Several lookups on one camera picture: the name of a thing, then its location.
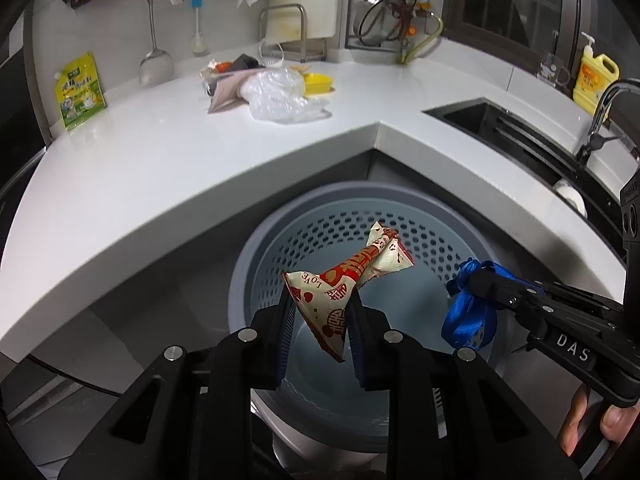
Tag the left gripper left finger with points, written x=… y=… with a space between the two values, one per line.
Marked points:
x=283 y=322

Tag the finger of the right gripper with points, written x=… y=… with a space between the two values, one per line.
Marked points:
x=493 y=290

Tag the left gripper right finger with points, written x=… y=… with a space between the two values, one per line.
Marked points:
x=357 y=329

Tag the red patterned paper wrapper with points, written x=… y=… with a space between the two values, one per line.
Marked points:
x=322 y=298

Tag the blue ribbon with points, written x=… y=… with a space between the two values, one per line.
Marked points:
x=471 y=321

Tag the clear plastic bag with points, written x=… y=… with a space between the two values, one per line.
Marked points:
x=278 y=96

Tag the pink white package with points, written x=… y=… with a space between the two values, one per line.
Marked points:
x=224 y=88

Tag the orange peel scrap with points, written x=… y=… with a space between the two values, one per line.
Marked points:
x=222 y=67

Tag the dark grey sock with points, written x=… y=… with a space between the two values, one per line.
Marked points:
x=242 y=62

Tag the white tissue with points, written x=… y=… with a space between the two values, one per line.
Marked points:
x=209 y=70

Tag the clear plastic cup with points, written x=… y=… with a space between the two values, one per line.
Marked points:
x=271 y=56

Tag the grey perforated trash bin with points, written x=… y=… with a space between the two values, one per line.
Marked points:
x=319 y=398

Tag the black kitchen sink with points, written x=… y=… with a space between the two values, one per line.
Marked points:
x=513 y=137

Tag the white bowls in sink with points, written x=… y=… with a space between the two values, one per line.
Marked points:
x=571 y=196

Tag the black faucet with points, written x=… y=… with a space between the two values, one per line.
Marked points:
x=595 y=141

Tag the glass mug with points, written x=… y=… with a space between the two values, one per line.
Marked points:
x=552 y=71

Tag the yellow detergent bottle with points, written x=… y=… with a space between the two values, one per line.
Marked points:
x=595 y=74

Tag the dish rack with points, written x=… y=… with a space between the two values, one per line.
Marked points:
x=385 y=10

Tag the steel cutting board stand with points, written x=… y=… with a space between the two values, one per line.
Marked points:
x=289 y=28

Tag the steel spatula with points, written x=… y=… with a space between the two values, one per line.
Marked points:
x=157 y=66

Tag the blue white bottle brush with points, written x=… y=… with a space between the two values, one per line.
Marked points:
x=198 y=44

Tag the yellow seasoning pouch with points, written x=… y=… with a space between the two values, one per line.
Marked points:
x=78 y=91

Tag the dark window frame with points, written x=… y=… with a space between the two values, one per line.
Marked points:
x=521 y=32

